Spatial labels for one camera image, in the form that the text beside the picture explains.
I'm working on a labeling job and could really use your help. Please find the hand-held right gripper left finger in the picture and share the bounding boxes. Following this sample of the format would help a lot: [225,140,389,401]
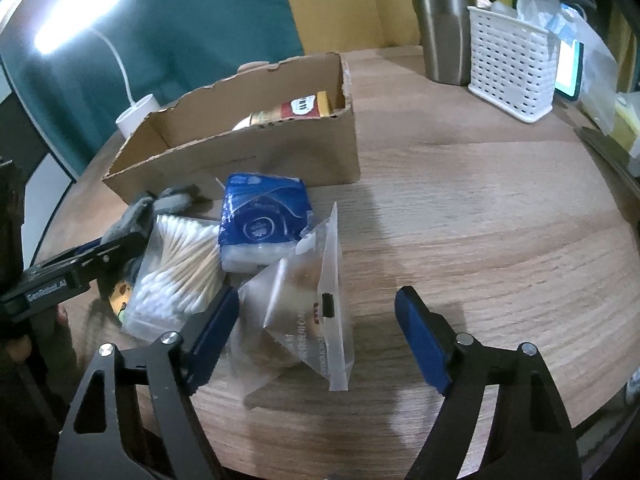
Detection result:
[52,285,241,480]

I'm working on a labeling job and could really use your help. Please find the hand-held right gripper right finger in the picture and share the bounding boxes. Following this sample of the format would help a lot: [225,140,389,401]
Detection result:
[394,285,583,480]

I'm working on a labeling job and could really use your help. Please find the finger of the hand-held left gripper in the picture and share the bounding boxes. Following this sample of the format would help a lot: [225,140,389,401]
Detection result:
[49,237,118,264]
[30,231,147,286]

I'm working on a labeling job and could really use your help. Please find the small yellow packet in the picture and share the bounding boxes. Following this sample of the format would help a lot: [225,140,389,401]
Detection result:
[110,280,133,318]

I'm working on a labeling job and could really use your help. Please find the bag of cotton swabs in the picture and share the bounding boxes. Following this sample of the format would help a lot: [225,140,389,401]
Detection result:
[121,214,226,338]

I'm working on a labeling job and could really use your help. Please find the clear snack bag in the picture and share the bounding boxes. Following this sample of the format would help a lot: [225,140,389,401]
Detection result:
[239,202,356,392]

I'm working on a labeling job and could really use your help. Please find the blue tissue pack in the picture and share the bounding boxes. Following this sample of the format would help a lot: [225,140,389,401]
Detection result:
[218,172,313,273]

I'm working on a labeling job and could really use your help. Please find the cardboard box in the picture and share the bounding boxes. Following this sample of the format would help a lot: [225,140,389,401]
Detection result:
[101,52,362,206]

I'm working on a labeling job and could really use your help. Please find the white desk lamp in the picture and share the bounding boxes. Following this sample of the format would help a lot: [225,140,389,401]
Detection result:
[32,0,163,138]

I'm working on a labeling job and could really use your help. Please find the brown jar with red label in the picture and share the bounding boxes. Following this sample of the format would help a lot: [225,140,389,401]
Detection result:
[231,91,335,133]

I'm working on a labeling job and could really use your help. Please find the white plastic basket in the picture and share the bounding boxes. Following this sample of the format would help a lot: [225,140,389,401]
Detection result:
[467,5,558,123]

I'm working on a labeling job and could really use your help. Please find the yellow sticky notes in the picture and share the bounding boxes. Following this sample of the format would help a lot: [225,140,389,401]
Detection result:
[612,92,640,161]

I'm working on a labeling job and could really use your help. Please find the phone with lit screen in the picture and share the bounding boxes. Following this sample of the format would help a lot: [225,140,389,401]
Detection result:
[555,37,585,101]

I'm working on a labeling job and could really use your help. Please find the stainless steel tumbler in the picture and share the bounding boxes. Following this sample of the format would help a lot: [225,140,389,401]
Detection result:
[406,0,481,86]

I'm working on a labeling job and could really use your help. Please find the crumpled clear plastic bag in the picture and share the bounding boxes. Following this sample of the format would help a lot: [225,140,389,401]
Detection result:
[515,0,621,136]

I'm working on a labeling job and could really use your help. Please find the yellow curtain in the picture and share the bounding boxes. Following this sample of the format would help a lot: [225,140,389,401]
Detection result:
[277,0,426,56]

